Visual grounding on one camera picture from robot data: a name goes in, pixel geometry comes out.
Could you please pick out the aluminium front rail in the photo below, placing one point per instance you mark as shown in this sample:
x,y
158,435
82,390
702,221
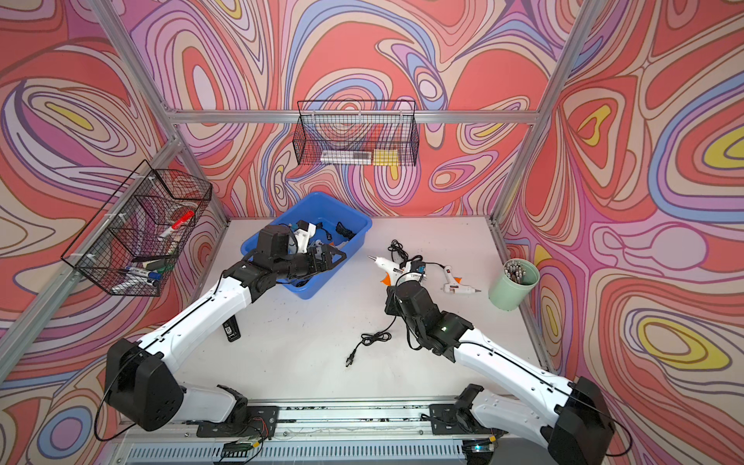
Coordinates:
x,y
338,432

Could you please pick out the wire basket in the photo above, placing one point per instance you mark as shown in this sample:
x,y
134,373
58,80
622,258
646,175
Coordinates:
x,y
146,202
359,125

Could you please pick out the green pen holder cup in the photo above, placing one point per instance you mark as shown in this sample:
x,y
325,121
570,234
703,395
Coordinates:
x,y
518,278

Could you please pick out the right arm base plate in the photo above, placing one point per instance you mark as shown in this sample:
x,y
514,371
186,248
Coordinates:
x,y
447,419

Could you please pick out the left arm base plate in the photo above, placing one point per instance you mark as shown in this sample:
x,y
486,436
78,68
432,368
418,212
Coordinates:
x,y
245,421

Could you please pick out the white box in basket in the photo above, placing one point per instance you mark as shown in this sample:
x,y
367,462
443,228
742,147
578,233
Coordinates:
x,y
346,157

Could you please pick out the red marker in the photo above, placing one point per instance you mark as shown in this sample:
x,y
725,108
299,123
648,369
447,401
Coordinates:
x,y
184,220

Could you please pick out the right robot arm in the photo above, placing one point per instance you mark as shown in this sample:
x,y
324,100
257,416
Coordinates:
x,y
569,419

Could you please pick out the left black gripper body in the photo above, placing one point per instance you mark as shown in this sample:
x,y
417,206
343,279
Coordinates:
x,y
304,264

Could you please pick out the left wire basket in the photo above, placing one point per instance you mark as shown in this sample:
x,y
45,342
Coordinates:
x,y
146,202

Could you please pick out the yellow box in basket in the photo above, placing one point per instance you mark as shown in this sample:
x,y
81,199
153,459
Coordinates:
x,y
385,157

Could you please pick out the blue marker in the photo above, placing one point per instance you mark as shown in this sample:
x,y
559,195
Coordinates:
x,y
143,273

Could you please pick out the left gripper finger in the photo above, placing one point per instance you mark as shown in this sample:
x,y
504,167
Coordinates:
x,y
330,266
333,253

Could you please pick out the blue plastic storage box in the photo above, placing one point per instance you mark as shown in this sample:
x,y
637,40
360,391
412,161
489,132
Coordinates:
x,y
341,226

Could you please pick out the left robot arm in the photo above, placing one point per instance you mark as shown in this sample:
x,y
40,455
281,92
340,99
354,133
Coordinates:
x,y
141,376

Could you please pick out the back wire basket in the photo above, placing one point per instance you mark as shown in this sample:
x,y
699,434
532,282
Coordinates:
x,y
359,125

